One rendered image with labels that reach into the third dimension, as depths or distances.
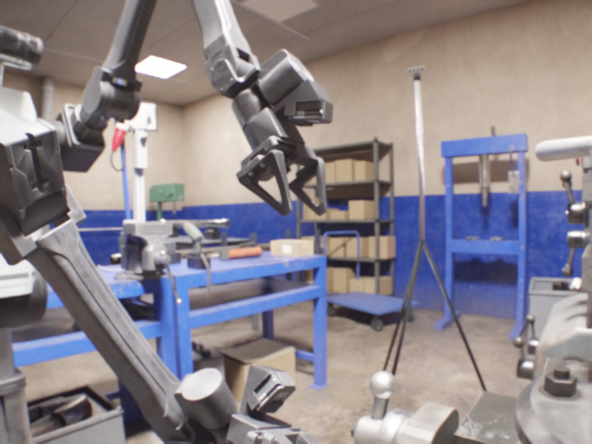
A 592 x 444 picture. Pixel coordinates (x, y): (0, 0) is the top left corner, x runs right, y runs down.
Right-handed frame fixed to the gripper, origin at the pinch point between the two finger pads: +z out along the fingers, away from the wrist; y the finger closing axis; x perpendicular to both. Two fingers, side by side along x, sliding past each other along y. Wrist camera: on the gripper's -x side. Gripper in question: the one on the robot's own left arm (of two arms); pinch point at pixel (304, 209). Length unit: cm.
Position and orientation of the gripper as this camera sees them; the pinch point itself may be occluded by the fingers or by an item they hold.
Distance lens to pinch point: 53.2
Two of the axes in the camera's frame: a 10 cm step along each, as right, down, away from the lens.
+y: 4.9, -0.1, 8.7
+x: -7.5, 5.0, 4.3
